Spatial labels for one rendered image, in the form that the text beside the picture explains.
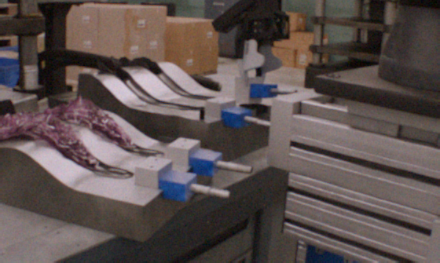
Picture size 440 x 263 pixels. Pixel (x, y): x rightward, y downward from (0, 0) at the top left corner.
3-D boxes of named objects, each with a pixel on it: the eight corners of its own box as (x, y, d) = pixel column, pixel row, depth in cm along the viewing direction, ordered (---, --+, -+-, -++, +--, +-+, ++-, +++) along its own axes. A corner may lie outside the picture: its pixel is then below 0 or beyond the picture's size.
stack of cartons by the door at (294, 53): (328, 70, 773) (331, 16, 752) (318, 72, 747) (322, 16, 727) (280, 62, 823) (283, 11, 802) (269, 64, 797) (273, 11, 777)
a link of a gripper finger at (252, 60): (258, 82, 99) (264, 37, 100) (232, 82, 102) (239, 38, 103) (265, 86, 101) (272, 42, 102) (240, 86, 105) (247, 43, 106)
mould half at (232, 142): (279, 140, 114) (284, 81, 111) (207, 170, 94) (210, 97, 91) (122, 104, 143) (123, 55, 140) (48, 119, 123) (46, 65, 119)
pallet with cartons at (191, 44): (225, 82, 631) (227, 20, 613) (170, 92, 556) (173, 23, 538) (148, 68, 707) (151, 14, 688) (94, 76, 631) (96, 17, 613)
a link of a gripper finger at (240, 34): (238, 56, 101) (244, 15, 102) (232, 56, 102) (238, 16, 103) (251, 63, 105) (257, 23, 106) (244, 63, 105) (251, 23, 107)
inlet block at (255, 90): (302, 105, 102) (302, 78, 102) (289, 107, 98) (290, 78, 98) (247, 101, 110) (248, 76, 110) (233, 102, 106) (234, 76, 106)
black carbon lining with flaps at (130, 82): (243, 110, 112) (245, 66, 109) (196, 123, 99) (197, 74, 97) (130, 86, 131) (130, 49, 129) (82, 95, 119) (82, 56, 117)
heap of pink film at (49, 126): (143, 143, 89) (144, 98, 87) (87, 174, 73) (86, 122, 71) (29, 123, 97) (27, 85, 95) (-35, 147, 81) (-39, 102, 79)
